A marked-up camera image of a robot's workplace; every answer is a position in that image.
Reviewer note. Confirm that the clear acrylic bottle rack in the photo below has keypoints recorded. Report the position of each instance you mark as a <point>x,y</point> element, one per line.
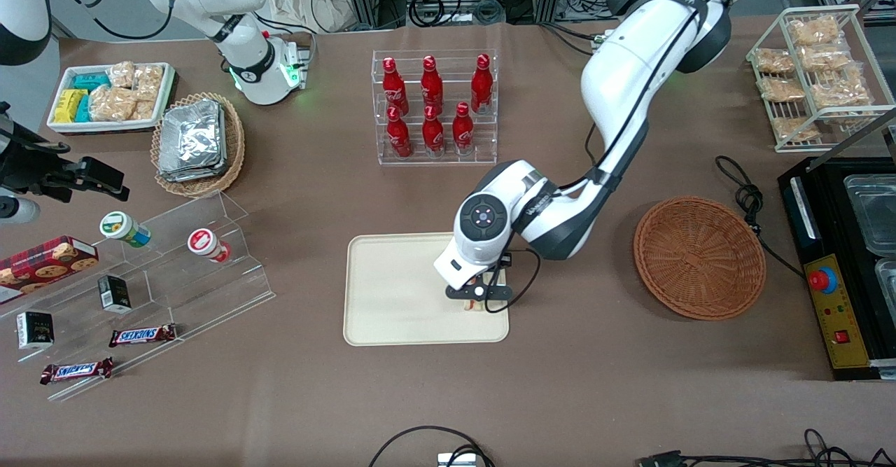
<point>448,159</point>

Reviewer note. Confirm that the bagged rice cracker pack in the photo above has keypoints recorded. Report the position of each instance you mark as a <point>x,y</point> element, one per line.
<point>794,128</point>
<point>773,61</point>
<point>780,89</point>
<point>828,57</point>
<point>814,31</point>
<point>840,93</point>

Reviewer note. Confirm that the clear acrylic stepped shelf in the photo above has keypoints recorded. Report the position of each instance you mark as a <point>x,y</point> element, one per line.
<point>189,292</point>

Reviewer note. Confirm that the white rectangular snack tray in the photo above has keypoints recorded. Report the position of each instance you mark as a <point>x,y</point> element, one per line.
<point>105,126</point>

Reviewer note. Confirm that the red emergency stop button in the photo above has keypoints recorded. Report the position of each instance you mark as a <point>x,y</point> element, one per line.
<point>822,279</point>

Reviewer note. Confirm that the yellow snack pack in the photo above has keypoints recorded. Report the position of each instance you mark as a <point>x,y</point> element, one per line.
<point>68,106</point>

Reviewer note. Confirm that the green lid cup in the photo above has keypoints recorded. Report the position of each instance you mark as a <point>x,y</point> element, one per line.
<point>120,227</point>

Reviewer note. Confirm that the silver foil pack stack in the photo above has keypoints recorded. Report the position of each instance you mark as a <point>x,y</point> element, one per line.
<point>190,141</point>

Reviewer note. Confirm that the clear plastic container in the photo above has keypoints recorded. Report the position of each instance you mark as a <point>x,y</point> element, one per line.
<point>887,281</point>
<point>875,215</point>

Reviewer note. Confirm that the round brown wicker basket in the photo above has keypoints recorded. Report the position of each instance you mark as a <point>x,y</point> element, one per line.
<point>700,257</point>

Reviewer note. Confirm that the black yellow control box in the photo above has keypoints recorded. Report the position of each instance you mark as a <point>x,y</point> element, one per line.
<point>843,313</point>

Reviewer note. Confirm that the beige cloth bag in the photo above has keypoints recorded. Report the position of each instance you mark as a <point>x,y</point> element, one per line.
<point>301,1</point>

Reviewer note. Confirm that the red cola bottle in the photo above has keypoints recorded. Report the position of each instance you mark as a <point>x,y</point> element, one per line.
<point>395,89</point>
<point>399,136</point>
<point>463,131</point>
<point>432,85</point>
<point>433,134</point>
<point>481,85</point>

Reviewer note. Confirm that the clear rice cracker pack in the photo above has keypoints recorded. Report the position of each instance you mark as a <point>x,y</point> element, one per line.
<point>145,108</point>
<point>122,73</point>
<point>112,104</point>
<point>149,76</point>

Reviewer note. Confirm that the small silver device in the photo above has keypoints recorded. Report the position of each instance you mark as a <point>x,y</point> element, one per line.
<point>456,460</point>

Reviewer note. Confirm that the beige plastic tray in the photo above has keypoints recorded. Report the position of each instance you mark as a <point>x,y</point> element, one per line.
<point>399,292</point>

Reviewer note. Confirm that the small black white box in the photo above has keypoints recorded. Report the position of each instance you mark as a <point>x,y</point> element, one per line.
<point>35,330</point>

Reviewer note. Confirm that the teal snack pack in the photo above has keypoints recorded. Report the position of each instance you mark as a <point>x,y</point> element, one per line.
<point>89,80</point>
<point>84,110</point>

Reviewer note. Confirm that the red lid cup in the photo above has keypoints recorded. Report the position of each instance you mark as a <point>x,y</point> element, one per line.
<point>204,243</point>

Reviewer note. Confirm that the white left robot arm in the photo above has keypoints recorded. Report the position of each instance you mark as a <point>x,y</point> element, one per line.
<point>630,68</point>

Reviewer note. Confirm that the triangular sandwich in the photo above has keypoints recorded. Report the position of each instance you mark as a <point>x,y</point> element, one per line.
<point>479,306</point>

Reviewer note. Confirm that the brown snickers bar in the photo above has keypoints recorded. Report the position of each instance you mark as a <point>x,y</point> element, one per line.
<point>142,335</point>
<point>75,370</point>

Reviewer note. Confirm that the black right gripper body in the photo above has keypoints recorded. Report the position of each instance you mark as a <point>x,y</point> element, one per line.
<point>29,167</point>

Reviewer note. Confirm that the red cookie box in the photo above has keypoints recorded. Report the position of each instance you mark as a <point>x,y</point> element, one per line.
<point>42,264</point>

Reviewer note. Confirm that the oval light wicker basket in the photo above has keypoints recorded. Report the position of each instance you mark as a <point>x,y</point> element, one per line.
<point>234,145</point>

